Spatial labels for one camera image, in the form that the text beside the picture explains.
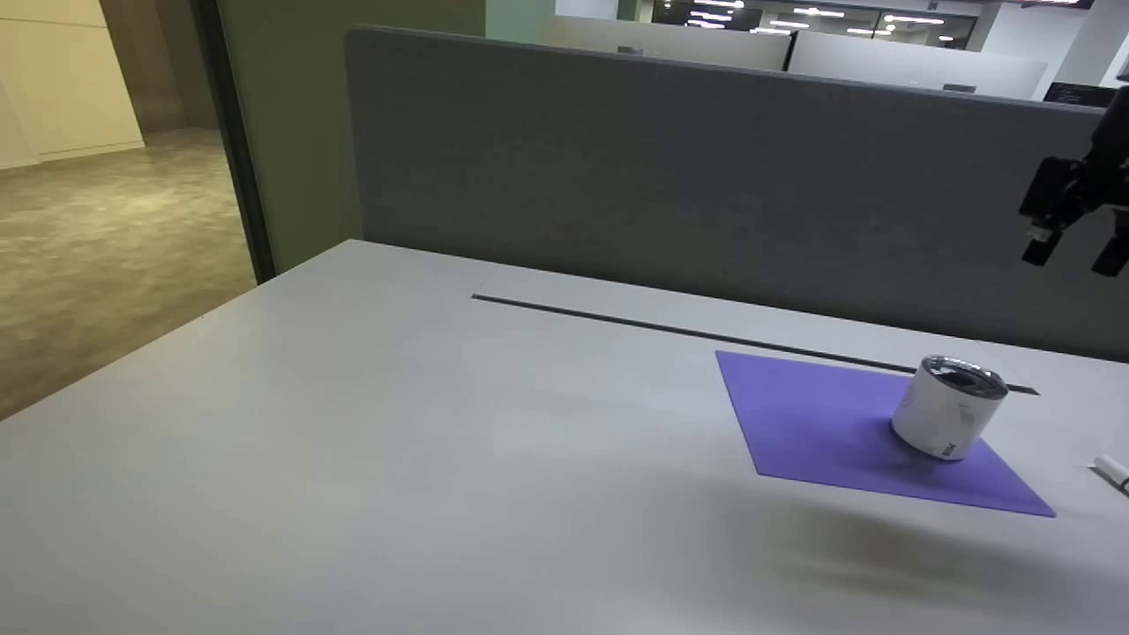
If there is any white metal cup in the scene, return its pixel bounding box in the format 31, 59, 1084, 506
890, 354, 1013, 464

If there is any purple square mat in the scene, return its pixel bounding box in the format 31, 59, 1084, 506
712, 347, 1057, 522

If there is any small white object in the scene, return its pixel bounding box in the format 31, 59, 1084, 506
1087, 452, 1129, 498

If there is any light grey background partition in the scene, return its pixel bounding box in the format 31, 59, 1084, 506
516, 10, 797, 73
781, 30, 1052, 107

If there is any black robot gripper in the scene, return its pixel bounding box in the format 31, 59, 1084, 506
1014, 84, 1129, 283

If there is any dark door frame post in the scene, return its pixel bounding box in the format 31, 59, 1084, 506
190, 0, 277, 287

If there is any grey desk partition panel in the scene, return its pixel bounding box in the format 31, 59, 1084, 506
342, 24, 1129, 365

